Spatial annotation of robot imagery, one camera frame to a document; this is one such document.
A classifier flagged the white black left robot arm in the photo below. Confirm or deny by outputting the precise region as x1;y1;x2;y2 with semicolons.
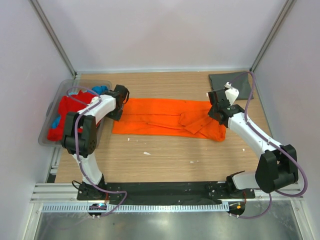
61;84;130;200

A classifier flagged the right aluminium frame post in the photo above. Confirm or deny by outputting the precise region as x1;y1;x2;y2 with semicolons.
249;0;297;72

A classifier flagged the blue t shirt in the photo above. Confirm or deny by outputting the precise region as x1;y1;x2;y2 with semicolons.
51;85;111;130

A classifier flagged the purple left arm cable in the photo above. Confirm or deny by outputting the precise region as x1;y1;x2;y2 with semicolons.
66;86;128;217

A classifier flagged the white slotted cable duct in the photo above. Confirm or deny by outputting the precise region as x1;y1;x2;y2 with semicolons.
41;202;229;213

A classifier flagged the red t shirt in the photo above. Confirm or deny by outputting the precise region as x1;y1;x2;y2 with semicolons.
47;90;101;142

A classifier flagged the left aluminium frame post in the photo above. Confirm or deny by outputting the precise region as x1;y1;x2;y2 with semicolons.
28;0;77;79

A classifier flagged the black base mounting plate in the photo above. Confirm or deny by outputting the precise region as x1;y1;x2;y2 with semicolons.
75;181;256;206

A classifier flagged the folded grey t shirt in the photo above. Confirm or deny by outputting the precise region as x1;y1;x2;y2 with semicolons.
208;71;251;100

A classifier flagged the aluminium frame post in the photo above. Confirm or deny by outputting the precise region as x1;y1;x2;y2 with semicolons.
249;0;297;72
28;0;77;79

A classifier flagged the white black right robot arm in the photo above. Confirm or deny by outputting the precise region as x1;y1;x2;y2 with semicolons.
207;89;299;198

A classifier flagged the orange t shirt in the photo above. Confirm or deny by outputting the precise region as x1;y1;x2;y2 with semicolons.
112;98;226;142

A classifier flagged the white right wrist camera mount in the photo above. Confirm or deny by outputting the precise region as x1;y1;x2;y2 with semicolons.
224;82;240;105

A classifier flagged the clear plastic bin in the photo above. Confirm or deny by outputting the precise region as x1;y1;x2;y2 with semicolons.
38;79;114;149

